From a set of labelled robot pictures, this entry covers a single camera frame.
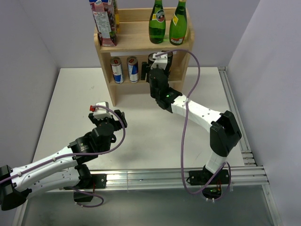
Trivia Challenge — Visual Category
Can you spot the green bottle yellow label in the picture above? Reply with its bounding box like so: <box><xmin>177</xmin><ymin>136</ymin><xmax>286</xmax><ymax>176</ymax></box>
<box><xmin>169</xmin><ymin>0</ymin><xmax>187</xmax><ymax>45</ymax></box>

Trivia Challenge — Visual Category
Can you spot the red grape juice carton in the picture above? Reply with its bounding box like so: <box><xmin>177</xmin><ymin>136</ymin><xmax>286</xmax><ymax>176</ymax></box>
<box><xmin>89</xmin><ymin>0</ymin><xmax>117</xmax><ymax>47</ymax></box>

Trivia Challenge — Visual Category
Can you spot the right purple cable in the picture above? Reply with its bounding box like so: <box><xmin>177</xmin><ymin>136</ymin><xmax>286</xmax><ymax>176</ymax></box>
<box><xmin>155</xmin><ymin>49</ymin><xmax>232</xmax><ymax>201</ymax></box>

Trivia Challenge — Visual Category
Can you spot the green Perrier bottle red label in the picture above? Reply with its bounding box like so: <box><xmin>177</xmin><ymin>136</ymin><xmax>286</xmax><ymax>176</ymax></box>
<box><xmin>149</xmin><ymin>0</ymin><xmax>166</xmax><ymax>44</ymax></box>

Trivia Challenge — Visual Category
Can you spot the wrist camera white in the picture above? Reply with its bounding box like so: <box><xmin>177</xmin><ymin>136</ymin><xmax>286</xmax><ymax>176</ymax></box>
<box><xmin>150</xmin><ymin>52</ymin><xmax>168</xmax><ymax>70</ymax></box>
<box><xmin>90</xmin><ymin>101</ymin><xmax>112</xmax><ymax>120</ymax></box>

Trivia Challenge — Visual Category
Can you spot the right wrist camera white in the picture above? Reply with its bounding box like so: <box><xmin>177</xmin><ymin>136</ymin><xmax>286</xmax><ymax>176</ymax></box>
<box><xmin>150</xmin><ymin>52</ymin><xmax>168</xmax><ymax>70</ymax></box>

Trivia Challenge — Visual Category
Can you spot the black can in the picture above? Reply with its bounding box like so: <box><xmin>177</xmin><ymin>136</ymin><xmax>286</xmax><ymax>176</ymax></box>
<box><xmin>167</xmin><ymin>52</ymin><xmax>173</xmax><ymax>65</ymax></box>
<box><xmin>148</xmin><ymin>53</ymin><xmax>155</xmax><ymax>65</ymax></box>

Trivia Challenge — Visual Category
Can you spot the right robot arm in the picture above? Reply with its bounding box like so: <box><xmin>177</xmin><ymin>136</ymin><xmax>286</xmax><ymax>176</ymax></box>
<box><xmin>142</xmin><ymin>62</ymin><xmax>242</xmax><ymax>184</ymax></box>

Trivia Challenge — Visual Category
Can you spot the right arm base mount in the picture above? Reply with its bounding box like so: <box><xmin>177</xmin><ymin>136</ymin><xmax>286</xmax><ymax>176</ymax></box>
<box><xmin>186</xmin><ymin>168</ymin><xmax>231</xmax><ymax>201</ymax></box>

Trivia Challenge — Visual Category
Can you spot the wooden two-tier shelf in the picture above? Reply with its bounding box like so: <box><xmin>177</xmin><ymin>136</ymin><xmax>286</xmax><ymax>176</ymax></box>
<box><xmin>94</xmin><ymin>8</ymin><xmax>195</xmax><ymax>106</ymax></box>

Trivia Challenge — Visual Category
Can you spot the Red Bull can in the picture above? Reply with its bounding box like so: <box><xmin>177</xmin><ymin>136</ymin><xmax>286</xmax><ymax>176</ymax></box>
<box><xmin>110</xmin><ymin>56</ymin><xmax>124</xmax><ymax>84</ymax></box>
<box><xmin>127</xmin><ymin>56</ymin><xmax>139</xmax><ymax>83</ymax></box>

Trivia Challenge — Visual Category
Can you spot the aluminium front rail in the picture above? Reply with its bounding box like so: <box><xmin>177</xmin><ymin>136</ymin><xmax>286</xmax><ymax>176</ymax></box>
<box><xmin>22</xmin><ymin>166</ymin><xmax>270</xmax><ymax>193</ymax></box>

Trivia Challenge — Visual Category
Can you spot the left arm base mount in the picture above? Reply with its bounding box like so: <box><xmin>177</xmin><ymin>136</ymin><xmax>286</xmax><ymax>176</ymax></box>
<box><xmin>73</xmin><ymin>174</ymin><xmax>107</xmax><ymax>203</ymax></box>

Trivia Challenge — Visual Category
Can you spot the yellow juice carton behind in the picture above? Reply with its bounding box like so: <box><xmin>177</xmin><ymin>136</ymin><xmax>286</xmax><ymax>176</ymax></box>
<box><xmin>115</xmin><ymin>9</ymin><xmax>120</xmax><ymax>33</ymax></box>

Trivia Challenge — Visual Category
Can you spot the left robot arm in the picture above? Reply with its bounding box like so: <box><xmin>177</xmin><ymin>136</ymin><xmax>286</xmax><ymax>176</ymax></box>
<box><xmin>0</xmin><ymin>105</ymin><xmax>127</xmax><ymax>211</ymax></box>

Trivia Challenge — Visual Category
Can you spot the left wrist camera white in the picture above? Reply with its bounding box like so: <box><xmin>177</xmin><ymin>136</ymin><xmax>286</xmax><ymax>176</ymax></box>
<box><xmin>90</xmin><ymin>101</ymin><xmax>112</xmax><ymax>120</ymax></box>

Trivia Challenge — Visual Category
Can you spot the aluminium side rail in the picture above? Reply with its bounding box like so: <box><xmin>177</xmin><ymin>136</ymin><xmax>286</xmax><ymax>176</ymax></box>
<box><xmin>218</xmin><ymin>67</ymin><xmax>258</xmax><ymax>167</ymax></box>

